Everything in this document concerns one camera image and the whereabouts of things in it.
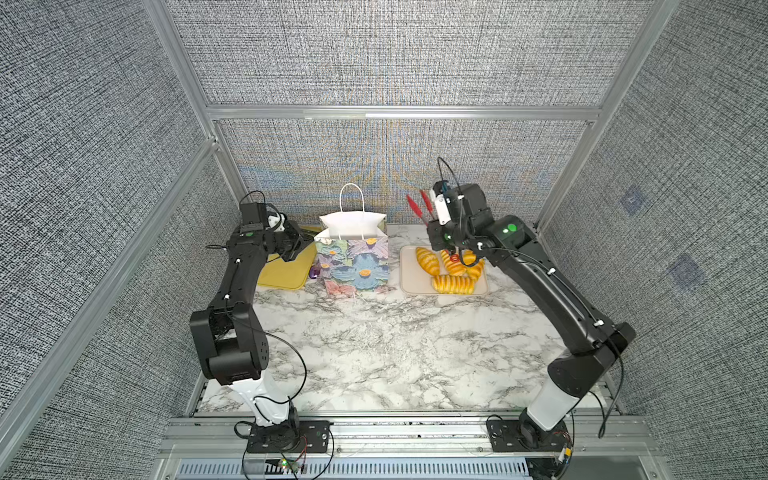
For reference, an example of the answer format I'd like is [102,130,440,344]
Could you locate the red metal tongs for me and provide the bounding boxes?
[406,190,461,262]

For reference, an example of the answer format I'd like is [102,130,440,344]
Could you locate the yellow striped bread top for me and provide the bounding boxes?
[439,250,467,277]

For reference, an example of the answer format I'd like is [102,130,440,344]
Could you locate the yellow striped bread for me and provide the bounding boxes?
[461,250,484,282]
[431,275,476,295]
[439,250,467,277]
[415,247,441,277]

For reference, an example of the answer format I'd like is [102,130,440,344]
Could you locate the floral paper gift bag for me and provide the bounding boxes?
[314,182,389,297]

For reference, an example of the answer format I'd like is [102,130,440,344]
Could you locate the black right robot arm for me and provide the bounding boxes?
[427,181,636,448]

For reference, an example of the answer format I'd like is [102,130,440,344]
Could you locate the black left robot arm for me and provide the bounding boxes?
[190,217,312,430]

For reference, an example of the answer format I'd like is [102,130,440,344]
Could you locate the yellow striped bread front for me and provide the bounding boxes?
[431,275,476,295]

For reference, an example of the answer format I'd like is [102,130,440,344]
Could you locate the beige bread tray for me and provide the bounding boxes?
[399,246,490,296]

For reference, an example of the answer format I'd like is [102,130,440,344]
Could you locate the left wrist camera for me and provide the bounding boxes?
[240,202,284,236]

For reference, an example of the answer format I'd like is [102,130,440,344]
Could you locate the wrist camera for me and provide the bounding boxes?
[240,202,284,236]
[431,180,451,225]

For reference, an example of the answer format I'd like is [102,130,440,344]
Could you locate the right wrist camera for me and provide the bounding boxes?
[431,180,451,225]

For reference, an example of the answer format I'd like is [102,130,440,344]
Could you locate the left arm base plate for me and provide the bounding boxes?
[246,420,331,454]

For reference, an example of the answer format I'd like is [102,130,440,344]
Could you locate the aluminium cage frame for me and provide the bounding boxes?
[1,1,660,479]

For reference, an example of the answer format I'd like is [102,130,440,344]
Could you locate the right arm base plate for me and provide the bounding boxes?
[486,415,572,454]

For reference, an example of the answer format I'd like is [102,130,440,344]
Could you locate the white slotted cable duct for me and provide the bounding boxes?
[172,457,532,479]

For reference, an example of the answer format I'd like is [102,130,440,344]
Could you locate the aluminium front rail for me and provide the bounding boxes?
[156,408,660,459]

